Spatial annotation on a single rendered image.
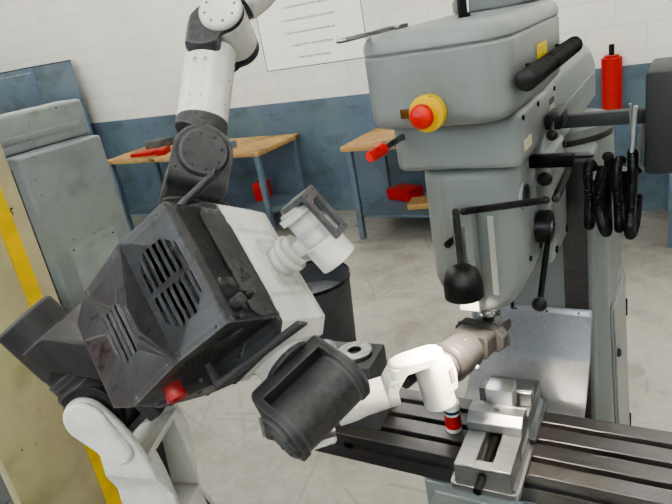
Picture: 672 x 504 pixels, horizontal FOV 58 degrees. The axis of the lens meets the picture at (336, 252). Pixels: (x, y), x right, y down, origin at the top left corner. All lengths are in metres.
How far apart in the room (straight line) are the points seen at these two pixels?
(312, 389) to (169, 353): 0.21
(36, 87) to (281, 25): 3.19
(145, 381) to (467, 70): 0.67
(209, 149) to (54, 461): 1.92
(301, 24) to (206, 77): 5.25
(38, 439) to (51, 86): 6.10
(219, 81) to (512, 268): 0.66
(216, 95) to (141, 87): 6.78
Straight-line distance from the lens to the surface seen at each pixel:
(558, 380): 1.78
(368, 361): 1.55
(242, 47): 1.18
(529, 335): 1.80
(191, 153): 0.99
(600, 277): 1.75
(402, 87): 1.05
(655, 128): 1.41
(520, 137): 1.11
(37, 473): 2.69
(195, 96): 1.09
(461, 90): 1.01
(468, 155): 1.14
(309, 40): 6.31
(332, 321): 3.28
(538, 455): 1.53
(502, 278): 1.25
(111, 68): 8.17
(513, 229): 1.22
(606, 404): 1.95
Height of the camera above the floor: 1.93
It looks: 21 degrees down
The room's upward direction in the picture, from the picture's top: 10 degrees counter-clockwise
